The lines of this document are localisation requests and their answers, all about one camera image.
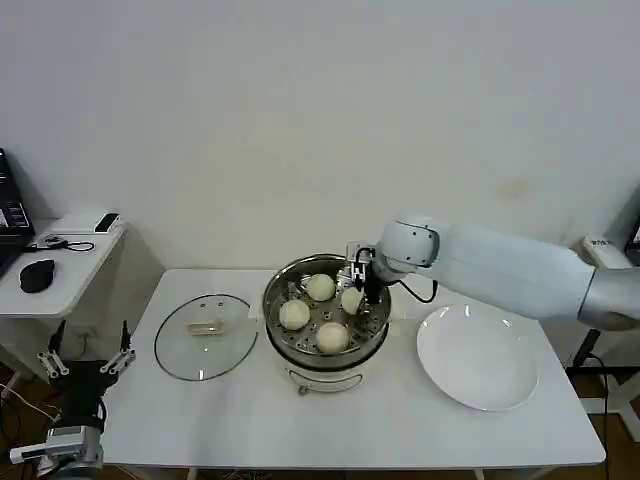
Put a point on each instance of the white side desk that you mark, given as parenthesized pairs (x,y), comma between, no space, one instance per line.
(75,280)

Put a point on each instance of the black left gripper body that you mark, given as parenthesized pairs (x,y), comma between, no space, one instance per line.
(82,387)

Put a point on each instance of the large white plate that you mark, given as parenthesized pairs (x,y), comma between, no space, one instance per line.
(477,357)

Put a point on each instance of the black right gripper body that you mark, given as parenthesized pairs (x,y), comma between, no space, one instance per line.
(366,260)

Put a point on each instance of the black and white phone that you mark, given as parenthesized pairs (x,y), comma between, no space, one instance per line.
(107,223)

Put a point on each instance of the white box device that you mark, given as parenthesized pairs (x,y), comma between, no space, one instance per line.
(605,252)

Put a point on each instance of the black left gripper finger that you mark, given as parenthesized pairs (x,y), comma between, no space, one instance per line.
(52,362)
(120,360)

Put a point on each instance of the black standing desk frame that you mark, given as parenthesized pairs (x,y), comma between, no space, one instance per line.
(625,395)

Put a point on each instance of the steel steamer with cream base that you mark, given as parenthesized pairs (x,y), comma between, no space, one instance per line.
(325,372)

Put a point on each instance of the round glass pot lid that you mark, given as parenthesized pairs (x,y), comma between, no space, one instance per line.
(205,355)

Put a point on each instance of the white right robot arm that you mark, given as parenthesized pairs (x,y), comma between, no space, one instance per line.
(500,270)

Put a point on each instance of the white steamed bun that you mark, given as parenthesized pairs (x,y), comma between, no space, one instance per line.
(294,314)
(350,301)
(332,338)
(320,288)

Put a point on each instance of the black laptop computer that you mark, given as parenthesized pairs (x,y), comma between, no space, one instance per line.
(12,220)

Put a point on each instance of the black monitor edge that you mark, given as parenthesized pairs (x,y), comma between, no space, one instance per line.
(634,245)

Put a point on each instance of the black computer mouse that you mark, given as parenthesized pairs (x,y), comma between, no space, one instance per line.
(36,276)

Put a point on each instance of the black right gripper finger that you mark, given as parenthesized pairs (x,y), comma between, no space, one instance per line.
(375,290)
(350,276)

